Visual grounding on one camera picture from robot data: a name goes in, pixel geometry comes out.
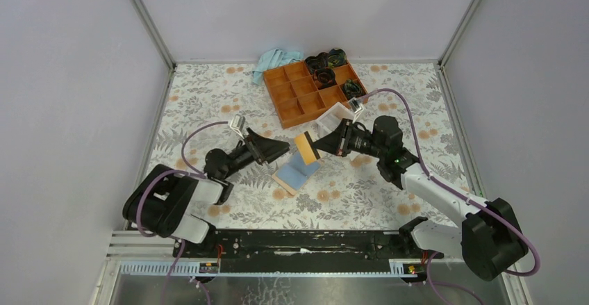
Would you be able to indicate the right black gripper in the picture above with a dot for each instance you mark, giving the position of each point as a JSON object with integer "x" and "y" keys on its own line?
{"x": 337, "y": 142}

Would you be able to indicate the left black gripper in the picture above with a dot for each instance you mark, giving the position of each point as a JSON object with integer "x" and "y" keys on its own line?
{"x": 261, "y": 148}

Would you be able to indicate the orange credit card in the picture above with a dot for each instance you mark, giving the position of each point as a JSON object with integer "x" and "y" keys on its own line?
{"x": 308, "y": 152}

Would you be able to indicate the beige card holder wallet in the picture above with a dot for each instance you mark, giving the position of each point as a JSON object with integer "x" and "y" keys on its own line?
{"x": 295, "y": 173}

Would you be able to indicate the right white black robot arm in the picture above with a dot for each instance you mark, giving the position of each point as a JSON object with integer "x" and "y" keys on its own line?
{"x": 484, "y": 234}

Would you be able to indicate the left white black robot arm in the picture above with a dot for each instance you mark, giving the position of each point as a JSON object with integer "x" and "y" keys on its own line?
{"x": 160, "y": 205}

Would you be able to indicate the white card box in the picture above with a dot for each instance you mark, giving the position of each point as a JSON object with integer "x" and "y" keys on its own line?
{"x": 331, "y": 118}

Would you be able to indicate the dark rolled band right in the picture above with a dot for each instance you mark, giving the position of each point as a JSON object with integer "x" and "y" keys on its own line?
{"x": 352, "y": 89}

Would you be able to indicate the dark rolled band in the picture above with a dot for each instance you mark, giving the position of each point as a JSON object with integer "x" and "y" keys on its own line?
{"x": 324, "y": 78}
{"x": 352, "y": 89}
{"x": 314, "y": 63}

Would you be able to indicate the orange compartment tray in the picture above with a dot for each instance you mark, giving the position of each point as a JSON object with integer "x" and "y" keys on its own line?
{"x": 296, "y": 97}

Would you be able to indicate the dark rolled band middle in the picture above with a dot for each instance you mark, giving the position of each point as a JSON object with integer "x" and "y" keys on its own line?
{"x": 324, "y": 78}

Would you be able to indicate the dark rolled band top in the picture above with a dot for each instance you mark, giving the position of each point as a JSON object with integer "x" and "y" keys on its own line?
{"x": 314, "y": 63}

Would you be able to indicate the dark rolled band corner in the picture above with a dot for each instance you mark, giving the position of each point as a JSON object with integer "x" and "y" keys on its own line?
{"x": 336, "y": 58}

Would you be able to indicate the light blue cloth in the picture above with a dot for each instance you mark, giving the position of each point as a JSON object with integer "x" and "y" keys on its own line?
{"x": 272, "y": 59}

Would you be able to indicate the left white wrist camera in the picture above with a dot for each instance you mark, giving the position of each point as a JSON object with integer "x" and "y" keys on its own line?
{"x": 237, "y": 125}

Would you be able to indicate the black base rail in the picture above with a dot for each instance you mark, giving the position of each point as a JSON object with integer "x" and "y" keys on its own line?
{"x": 296, "y": 252}

